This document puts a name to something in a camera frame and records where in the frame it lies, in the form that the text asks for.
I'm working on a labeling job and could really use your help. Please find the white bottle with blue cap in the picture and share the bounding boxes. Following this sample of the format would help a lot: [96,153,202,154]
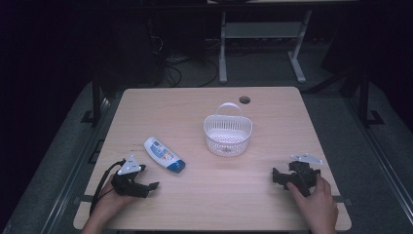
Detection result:
[142,136,187,176]

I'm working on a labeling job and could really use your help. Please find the grey metal floor rail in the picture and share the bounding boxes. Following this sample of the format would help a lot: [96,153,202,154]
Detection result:
[345,96,413,225]
[40,97,123,234]

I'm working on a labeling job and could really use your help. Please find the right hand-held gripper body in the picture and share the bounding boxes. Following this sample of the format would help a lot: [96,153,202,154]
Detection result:
[287,153,324,198]

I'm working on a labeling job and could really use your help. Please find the black floor cables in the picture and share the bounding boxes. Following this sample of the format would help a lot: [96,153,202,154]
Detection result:
[163,56,220,89]

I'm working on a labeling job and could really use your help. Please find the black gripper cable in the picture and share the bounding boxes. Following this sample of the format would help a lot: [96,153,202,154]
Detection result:
[89,159,127,217]

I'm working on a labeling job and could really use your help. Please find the white plastic basket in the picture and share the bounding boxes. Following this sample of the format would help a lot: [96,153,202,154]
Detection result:
[203,101,254,158]

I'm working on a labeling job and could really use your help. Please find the person's left hand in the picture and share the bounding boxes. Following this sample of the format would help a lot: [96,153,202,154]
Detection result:
[93,175,141,222]

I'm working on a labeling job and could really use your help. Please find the black metal stand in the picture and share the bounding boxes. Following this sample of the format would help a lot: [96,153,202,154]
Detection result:
[356,69,386,129]
[80,72,105,127]

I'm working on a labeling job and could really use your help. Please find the dark cabinet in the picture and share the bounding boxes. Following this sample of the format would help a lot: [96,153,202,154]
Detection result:
[96,14,166,90]

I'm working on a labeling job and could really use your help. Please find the person's right hand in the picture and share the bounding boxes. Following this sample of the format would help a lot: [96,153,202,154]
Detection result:
[285,174,340,234]

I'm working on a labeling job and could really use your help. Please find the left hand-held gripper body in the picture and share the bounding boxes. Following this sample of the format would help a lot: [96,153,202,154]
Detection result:
[111,155,150,199]

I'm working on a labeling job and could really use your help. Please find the white metal desk frame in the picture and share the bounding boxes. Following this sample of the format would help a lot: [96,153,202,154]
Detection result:
[218,9,314,85]

